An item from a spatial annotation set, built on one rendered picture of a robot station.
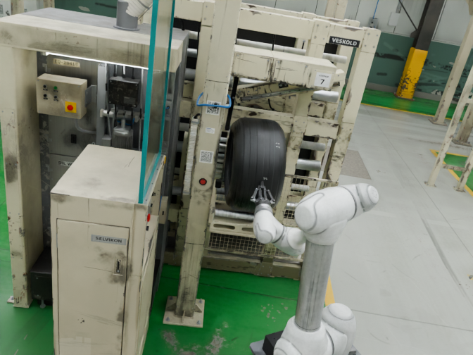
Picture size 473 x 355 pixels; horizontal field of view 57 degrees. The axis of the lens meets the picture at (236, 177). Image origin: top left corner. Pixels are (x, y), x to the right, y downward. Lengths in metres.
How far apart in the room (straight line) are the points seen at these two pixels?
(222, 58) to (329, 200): 1.13
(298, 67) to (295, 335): 1.53
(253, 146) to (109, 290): 1.02
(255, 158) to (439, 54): 10.31
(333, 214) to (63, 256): 1.20
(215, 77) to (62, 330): 1.47
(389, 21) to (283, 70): 9.36
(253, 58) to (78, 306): 1.61
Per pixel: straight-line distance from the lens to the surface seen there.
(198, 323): 3.13
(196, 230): 2.73
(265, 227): 1.99
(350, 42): 3.00
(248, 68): 2.62
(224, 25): 2.31
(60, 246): 2.06
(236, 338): 3.11
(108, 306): 2.20
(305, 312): 1.71
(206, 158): 2.50
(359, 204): 1.58
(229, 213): 2.58
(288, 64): 2.63
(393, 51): 12.03
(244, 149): 2.34
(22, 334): 3.13
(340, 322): 1.89
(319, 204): 1.46
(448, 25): 12.41
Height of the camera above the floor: 2.20
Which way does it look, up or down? 25 degrees down
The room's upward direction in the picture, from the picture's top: 10 degrees clockwise
